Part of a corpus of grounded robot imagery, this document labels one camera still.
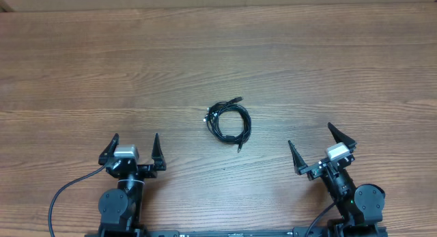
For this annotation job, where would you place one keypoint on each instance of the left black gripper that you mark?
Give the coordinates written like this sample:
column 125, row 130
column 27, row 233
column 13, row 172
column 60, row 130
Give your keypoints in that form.
column 150, row 170

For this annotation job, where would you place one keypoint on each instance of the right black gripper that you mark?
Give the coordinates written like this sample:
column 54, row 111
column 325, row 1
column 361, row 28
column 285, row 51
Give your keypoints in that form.
column 314, row 169

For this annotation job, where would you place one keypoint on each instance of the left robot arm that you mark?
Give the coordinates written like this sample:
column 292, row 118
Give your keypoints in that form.
column 120, row 208

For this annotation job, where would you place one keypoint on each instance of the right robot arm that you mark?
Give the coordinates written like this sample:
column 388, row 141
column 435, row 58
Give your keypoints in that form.
column 355, row 210

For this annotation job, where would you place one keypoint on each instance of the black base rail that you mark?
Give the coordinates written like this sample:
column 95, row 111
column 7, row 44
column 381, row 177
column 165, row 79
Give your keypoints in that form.
column 235, row 233

